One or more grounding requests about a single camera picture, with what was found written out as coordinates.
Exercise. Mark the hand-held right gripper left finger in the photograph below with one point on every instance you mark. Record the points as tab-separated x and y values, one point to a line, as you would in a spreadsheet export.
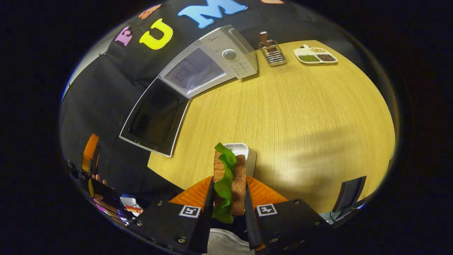
205	233

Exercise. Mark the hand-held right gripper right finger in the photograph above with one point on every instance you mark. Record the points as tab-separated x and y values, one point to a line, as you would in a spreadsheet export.
253	232

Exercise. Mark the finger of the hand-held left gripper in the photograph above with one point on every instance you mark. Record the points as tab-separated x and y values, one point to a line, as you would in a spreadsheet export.
90	152

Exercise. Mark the lettuce sandwich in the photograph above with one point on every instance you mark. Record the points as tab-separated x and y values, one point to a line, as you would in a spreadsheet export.
239	184

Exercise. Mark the white microwave oven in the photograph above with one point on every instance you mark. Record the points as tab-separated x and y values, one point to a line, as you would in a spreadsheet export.
216	44

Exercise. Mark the person's light grey garment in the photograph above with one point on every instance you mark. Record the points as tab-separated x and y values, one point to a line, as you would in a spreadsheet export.
226	242

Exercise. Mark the white and orange wrapper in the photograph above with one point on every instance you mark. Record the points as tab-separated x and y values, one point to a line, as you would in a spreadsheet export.
129	203

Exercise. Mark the white square plate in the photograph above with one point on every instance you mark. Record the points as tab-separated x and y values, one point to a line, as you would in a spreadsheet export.
249	156

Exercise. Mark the white divided dish of beans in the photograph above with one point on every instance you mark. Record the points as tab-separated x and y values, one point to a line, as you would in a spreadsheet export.
315	56

